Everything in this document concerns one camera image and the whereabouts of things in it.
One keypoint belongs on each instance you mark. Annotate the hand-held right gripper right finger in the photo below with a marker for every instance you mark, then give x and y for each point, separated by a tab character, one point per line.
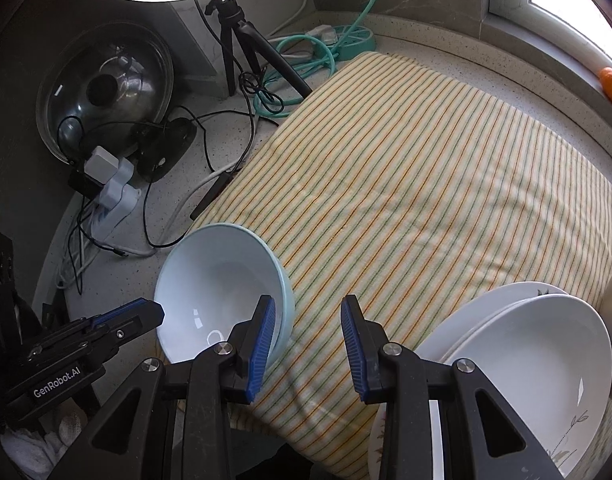
356	350

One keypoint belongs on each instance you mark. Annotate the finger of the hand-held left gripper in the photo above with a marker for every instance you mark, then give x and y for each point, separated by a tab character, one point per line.
60	382
130	312

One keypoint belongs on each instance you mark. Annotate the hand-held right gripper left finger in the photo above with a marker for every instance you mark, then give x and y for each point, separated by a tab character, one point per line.
261	350

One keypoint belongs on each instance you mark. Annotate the white bowl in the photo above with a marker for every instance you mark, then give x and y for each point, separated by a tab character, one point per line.
210	285

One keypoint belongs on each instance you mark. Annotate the white plate grey leaf print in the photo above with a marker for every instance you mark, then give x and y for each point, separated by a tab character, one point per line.
526	350

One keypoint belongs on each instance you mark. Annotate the person's left hand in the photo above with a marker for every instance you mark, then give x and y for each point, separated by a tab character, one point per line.
60	435

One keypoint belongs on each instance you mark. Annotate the white power strip with adapters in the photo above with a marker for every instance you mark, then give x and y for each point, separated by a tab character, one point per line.
110	180

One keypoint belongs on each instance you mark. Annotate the black round stand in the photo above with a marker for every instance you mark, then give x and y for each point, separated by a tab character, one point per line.
170	150

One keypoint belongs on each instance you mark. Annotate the yellow striped cloth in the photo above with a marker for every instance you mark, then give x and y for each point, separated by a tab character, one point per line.
411	185

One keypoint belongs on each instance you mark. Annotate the glass pot lid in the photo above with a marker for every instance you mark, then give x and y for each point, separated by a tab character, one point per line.
85	60

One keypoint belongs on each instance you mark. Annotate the black tripod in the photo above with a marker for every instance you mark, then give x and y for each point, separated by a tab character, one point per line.
230	60

